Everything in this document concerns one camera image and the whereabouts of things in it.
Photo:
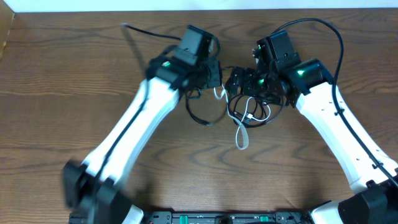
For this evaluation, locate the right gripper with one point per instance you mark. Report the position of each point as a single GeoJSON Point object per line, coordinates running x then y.
{"type": "Point", "coordinates": [249, 74]}

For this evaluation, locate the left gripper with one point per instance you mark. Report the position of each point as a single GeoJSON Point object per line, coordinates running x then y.
{"type": "Point", "coordinates": [214, 67]}

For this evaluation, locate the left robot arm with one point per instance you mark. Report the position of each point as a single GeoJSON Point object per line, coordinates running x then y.
{"type": "Point", "coordinates": [93, 187]}

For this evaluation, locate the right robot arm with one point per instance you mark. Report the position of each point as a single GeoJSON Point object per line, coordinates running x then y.
{"type": "Point", "coordinates": [281, 77]}

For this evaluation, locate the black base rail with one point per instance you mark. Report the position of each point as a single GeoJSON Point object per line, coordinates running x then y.
{"type": "Point", "coordinates": [280, 216]}

